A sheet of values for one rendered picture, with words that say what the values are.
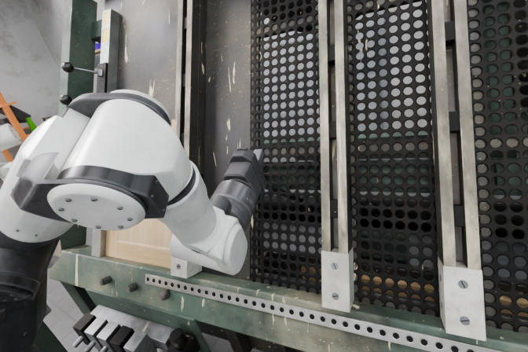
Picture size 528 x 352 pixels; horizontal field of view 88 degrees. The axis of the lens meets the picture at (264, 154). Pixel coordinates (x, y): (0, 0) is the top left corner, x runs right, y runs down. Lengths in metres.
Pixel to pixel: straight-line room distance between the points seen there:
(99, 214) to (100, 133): 0.07
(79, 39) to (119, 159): 1.28
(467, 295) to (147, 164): 0.60
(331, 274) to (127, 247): 0.73
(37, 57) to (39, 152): 7.98
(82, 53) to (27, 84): 6.64
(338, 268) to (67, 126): 0.57
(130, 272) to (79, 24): 1.06
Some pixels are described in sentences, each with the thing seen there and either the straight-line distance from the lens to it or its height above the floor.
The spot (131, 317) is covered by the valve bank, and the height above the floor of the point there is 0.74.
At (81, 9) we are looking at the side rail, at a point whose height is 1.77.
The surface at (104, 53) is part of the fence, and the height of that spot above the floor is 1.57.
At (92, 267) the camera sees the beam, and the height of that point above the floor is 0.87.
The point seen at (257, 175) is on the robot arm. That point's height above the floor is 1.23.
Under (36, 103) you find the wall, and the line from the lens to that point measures 8.12.
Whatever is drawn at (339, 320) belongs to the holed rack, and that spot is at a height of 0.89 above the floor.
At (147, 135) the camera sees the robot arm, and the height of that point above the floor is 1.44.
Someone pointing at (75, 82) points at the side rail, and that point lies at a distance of 1.45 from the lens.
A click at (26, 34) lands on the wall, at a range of 8.35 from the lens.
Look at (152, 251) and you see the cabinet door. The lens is 1.05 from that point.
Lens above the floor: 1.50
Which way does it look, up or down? 23 degrees down
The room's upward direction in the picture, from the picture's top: 13 degrees counter-clockwise
